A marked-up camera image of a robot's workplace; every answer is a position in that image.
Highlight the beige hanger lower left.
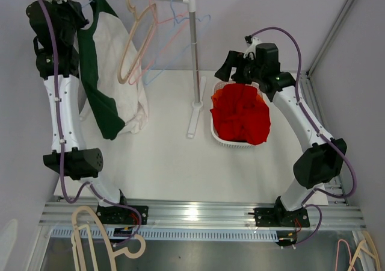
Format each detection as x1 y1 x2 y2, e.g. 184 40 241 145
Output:
70 206 147 271

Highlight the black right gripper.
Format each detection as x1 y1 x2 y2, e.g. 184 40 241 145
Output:
214 52 263 86

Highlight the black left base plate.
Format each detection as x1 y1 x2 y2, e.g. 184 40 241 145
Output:
96 205 149 225

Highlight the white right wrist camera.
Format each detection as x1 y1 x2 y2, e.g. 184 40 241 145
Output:
243 36 262 60

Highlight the red t-shirt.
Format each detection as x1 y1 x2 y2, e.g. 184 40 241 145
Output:
209 83 272 146

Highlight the orange t-shirt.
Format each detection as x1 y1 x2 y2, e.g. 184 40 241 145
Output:
211 88 223 108

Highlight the aluminium rail front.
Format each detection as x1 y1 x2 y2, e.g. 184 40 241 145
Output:
38 197 366 245

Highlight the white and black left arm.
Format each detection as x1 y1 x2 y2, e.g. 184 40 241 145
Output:
26 0 130 223

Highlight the beige wooden hanger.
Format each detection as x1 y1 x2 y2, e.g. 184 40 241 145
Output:
117 0 158 84

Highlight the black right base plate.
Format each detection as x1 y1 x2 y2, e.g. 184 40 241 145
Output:
253 208 310 228

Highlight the pink hanger lower right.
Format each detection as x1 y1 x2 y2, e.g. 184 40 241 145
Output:
334 239 353 271

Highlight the black t-shirt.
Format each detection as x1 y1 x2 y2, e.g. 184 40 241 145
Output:
232 138 248 143

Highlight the white perforated plastic basket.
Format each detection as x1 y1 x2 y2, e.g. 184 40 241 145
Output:
210 78 265 149

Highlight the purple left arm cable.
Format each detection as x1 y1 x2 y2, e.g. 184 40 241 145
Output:
20 0 142 246

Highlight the silver clothes rack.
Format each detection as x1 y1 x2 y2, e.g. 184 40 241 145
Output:
156 0 206 139

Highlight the beige hanger lower right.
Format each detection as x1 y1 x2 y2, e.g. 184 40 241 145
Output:
348 231 381 271

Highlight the aluminium frame post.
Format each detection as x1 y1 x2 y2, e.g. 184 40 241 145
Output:
306 0 366 76

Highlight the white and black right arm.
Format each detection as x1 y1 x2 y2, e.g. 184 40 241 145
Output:
215 42 347 226

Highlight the green and beige t-shirt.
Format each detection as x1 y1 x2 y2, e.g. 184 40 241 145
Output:
77 0 149 140

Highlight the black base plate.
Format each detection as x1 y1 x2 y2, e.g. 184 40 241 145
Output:
96 205 149 225
253 208 310 228

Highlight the pink plastic hanger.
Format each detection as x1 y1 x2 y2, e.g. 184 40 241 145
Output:
118 0 189 85

